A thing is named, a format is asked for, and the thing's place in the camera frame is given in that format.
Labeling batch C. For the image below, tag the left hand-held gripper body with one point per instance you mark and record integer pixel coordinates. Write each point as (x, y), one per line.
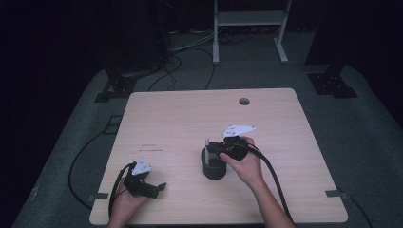
(139, 182)

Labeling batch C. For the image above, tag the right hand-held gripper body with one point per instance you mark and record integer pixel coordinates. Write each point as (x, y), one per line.
(236, 147)

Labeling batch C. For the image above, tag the white pen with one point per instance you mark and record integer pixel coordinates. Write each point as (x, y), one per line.
(207, 152)

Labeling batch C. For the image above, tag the black pen holder cup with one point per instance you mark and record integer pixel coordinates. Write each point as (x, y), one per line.
(214, 169)

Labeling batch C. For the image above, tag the person's right hand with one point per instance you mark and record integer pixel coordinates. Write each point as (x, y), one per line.
(247, 169)

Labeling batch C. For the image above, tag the person's left hand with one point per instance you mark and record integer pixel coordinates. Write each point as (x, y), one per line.
(126, 204)

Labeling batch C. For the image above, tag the grey tape piece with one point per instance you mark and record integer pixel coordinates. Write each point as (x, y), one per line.
(333, 193)
(102, 196)

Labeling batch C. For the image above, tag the white metal stand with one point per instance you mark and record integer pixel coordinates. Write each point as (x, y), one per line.
(250, 19)

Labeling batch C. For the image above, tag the black stand with base plate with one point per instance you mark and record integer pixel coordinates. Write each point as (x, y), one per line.
(126, 79)
(332, 79)

